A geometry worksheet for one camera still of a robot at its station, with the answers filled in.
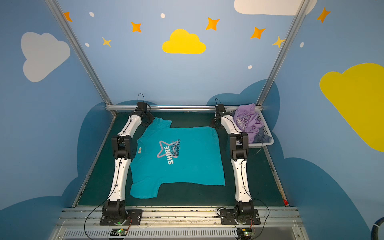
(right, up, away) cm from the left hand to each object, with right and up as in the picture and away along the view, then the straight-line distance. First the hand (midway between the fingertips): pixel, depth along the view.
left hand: (153, 119), depth 115 cm
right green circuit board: (+56, -58, -44) cm, 92 cm away
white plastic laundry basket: (+82, -1, -11) cm, 83 cm away
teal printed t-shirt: (+13, -24, -17) cm, 32 cm away
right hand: (+47, -3, -3) cm, 47 cm away
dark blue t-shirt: (+77, -13, -15) cm, 80 cm away
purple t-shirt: (+69, -2, -14) cm, 70 cm away
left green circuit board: (-5, -57, -44) cm, 72 cm away
